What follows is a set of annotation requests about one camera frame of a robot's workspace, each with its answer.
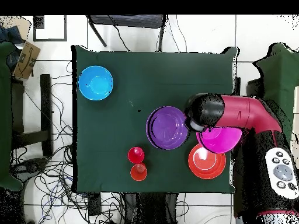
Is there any purple bowl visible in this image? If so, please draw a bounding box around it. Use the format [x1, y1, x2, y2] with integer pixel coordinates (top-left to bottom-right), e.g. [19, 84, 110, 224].
[145, 106, 190, 151]

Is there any large pink bowl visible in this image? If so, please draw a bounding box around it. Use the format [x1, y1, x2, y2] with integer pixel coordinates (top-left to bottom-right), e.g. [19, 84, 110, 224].
[196, 126, 244, 155]

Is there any red cup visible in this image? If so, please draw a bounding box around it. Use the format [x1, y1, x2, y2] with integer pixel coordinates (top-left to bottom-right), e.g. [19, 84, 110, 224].
[127, 146, 145, 165]

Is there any dark green table cloth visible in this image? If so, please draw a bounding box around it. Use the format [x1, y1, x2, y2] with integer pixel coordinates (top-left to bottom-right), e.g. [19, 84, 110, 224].
[71, 44, 239, 194]

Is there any orange cup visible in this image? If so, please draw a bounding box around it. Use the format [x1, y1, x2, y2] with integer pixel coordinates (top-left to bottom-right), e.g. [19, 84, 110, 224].
[130, 163, 148, 182]

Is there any large light blue bowl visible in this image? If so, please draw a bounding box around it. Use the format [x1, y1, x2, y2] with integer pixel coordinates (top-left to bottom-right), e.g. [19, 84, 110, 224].
[78, 65, 114, 102]

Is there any large orange bowl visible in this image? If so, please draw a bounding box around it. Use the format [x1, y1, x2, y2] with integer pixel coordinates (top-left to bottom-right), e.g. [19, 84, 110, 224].
[187, 143, 227, 180]

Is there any black power strip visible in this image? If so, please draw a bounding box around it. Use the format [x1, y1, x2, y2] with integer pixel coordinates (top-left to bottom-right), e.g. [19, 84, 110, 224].
[88, 192, 102, 216]

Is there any black metal stand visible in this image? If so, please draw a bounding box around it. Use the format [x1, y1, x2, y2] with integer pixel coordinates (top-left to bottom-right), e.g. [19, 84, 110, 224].
[85, 15, 167, 53]

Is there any black box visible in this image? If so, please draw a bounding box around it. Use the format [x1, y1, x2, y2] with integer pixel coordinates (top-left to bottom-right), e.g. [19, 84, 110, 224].
[246, 78, 265, 99]

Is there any brown cardboard box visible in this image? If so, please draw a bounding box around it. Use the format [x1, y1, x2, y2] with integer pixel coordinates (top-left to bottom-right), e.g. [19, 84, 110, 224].
[13, 41, 41, 81]

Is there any green cloth covered table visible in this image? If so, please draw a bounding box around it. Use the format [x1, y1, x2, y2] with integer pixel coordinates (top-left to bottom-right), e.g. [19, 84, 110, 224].
[252, 42, 299, 141]
[0, 41, 24, 193]

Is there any blue fabric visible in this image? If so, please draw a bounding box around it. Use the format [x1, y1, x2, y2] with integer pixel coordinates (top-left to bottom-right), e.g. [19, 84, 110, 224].
[0, 24, 25, 45]

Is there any black cable tangle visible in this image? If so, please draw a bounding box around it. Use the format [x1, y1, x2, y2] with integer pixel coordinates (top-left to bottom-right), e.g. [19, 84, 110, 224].
[11, 60, 127, 224]

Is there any black bench frame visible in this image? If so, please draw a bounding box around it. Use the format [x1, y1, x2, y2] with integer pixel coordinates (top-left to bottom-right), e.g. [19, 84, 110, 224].
[11, 73, 54, 158]

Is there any black square frame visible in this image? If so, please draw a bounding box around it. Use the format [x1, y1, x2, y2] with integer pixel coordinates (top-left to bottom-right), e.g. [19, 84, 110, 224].
[33, 15, 68, 42]

